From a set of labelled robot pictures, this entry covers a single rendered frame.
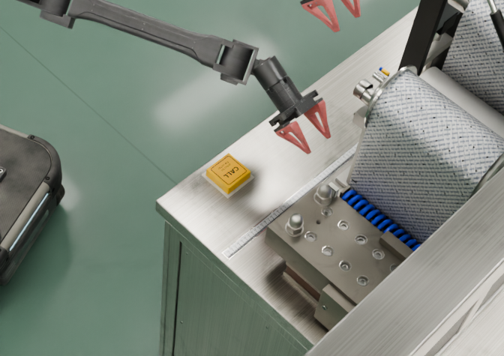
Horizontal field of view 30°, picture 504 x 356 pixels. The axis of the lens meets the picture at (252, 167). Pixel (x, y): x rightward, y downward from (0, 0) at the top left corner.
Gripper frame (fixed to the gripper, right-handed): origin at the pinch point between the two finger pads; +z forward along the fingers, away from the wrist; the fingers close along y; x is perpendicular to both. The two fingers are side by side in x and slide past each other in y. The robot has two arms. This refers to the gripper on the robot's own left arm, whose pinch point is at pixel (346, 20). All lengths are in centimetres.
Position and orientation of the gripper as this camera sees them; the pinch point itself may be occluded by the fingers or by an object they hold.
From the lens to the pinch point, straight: 177.2
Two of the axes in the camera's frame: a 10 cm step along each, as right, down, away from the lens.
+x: 5.3, -0.6, -8.5
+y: -7.0, 5.3, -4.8
